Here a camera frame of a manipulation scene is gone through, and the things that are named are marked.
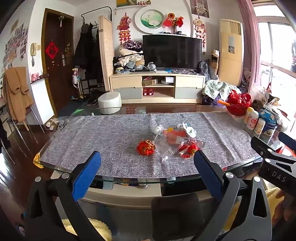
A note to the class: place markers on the white pink bag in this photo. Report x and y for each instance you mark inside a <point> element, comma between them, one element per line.
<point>75,78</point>

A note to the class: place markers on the clear plastic bags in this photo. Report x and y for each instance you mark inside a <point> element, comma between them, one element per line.
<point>270,104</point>

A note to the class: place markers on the white router box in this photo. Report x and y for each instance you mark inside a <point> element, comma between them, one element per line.
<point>167,80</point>

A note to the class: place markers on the blue grey plastic bag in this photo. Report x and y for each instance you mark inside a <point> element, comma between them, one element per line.
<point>207,70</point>

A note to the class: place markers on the white slippers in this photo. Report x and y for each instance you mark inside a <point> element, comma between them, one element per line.
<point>50,124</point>

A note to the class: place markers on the pile of folded clothes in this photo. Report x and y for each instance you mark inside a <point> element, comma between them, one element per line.
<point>129,60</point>

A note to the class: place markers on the beige folding screen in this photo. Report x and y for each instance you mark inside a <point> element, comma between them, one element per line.
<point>106,58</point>

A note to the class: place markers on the wall intercom phone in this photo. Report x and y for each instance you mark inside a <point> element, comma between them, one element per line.
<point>33,49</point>

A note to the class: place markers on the wall photo collage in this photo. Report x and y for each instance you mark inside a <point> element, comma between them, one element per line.
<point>13,48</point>

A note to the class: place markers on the white board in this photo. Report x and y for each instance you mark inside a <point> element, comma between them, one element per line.
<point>42,102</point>

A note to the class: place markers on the red shoes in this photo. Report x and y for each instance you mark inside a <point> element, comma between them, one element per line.
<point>148,92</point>

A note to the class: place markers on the brown coat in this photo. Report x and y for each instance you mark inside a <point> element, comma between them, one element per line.
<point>16,92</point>

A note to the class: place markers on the black hanging coat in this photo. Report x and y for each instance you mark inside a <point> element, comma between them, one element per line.
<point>96,53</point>
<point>81,51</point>

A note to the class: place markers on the floral crumpled fabric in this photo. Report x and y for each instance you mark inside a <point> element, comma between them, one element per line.
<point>217,89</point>

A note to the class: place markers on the person's right hand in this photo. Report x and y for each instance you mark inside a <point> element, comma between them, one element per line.
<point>286,206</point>

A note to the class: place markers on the white labelled bottle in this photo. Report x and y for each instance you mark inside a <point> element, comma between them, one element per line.
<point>252,120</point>
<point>248,115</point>
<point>260,126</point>

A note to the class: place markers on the red yellow packet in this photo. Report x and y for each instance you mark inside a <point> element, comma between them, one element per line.
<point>188,149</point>

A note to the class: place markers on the clear plastic wrappers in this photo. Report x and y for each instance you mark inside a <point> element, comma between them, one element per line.
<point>171,150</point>

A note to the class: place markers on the grey slippers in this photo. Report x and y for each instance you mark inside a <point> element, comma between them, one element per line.
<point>62,124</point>

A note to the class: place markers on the round green wall picture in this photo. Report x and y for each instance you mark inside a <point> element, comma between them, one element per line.
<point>150,20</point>

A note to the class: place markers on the framed landscape picture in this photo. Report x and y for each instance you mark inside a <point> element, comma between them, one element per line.
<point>124,2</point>

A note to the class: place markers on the wall poster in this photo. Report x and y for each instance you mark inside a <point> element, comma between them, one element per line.
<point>200,8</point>

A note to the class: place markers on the dark patterned cloth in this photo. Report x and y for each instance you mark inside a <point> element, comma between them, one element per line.
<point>185,71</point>

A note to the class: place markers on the pink curtain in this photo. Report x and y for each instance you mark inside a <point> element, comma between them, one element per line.
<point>248,34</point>

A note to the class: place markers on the red crumpled wrapper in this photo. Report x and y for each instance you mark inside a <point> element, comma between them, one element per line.
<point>145,147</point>

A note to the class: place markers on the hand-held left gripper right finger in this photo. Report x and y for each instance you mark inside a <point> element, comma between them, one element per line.
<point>208,176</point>

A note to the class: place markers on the beige standing air conditioner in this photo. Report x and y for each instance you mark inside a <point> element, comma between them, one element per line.
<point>231,58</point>

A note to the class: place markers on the black flat television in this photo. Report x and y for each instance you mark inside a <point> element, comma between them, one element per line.
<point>171,51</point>

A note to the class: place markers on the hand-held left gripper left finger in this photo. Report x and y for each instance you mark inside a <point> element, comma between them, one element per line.
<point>86,176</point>

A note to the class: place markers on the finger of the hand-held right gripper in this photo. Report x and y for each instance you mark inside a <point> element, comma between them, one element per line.
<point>261,146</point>
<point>288,141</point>

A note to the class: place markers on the beige television cabinet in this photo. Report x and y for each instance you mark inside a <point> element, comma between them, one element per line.
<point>126,81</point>

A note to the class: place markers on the red plastic basket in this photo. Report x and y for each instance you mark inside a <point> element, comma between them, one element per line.
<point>238,109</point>

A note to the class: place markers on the blue round tin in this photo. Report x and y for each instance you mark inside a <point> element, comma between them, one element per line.
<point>269,129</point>

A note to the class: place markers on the white round stool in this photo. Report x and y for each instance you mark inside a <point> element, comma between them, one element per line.
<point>109,102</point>

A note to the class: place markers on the red diamond door decoration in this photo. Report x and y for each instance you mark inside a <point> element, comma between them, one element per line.
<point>52,51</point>

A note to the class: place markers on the yellow fleece pants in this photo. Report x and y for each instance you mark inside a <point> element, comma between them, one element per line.
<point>97,228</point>

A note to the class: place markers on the black shoes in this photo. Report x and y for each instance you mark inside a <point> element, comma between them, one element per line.
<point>94,98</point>

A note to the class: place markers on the yellow table corner guard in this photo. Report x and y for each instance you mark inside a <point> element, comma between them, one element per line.
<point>38,160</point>

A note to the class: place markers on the brown wooden door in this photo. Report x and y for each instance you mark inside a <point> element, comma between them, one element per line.
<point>57,76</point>

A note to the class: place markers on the flat cardboard box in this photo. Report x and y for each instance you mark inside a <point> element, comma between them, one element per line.
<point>149,82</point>

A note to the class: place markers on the grey woven table mat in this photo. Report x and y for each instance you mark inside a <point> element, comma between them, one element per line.
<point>104,139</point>

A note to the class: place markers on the large window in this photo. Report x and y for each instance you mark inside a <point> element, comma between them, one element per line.
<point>282,46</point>

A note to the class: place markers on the beige table base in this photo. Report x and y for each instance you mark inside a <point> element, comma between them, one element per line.
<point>124,194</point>

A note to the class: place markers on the red hanging wall ornament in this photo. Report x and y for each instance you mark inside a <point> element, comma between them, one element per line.
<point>198,25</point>
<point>124,25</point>

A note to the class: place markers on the orange plastic toy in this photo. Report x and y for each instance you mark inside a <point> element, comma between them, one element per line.
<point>222,102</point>

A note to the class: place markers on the cardboard boxes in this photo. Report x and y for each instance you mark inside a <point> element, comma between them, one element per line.
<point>214,62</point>

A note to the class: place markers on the vase with flags and flowers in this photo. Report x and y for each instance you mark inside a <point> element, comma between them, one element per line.
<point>178,22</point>

